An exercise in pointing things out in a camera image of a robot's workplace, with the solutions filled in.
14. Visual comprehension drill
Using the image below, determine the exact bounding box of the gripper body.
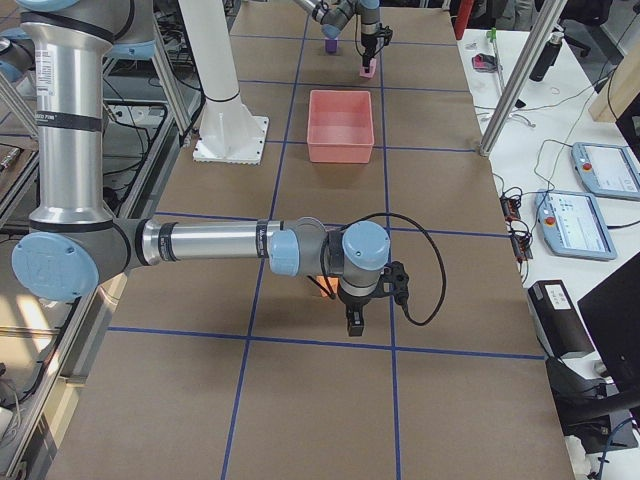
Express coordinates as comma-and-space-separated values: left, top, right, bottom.
357, 22, 393, 56
338, 261, 410, 310

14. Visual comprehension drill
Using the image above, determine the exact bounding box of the pink foam block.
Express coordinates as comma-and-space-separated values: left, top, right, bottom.
359, 58, 377, 79

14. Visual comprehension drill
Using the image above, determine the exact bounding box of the orange foam block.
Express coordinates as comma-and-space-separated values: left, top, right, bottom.
314, 276, 339, 298

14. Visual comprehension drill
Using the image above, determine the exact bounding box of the purple foam block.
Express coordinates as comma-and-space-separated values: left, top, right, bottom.
324, 37, 339, 55

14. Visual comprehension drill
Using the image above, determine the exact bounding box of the pink plastic bin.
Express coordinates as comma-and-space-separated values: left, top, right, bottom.
307, 90, 374, 164

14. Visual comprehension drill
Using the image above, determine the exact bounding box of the pink cloth item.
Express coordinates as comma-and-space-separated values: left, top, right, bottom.
471, 53, 501, 73

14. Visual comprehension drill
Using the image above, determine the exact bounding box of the black box with label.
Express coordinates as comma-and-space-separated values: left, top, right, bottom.
527, 280, 595, 360

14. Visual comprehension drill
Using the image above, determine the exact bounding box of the black water bottle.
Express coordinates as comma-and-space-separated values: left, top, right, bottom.
529, 31, 564, 82

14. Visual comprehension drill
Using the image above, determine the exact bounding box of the near teach pendant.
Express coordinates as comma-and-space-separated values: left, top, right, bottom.
535, 190, 617, 261

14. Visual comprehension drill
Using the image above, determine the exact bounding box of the teach pendant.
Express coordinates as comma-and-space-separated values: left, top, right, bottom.
535, 190, 617, 261
571, 142, 639, 201

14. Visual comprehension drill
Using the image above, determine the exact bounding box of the black monitor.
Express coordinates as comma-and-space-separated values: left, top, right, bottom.
578, 254, 639, 391

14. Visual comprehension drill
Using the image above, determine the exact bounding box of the far teach pendant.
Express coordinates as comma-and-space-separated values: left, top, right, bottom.
571, 142, 639, 201

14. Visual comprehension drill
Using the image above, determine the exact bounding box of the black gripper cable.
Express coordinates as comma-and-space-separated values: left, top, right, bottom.
344, 212, 448, 327

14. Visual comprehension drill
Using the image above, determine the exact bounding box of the white camera mast with base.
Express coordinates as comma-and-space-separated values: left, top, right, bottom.
179, 0, 269, 165

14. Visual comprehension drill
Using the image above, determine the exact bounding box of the aluminium frame post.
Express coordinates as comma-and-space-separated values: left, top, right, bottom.
478, 0, 567, 157

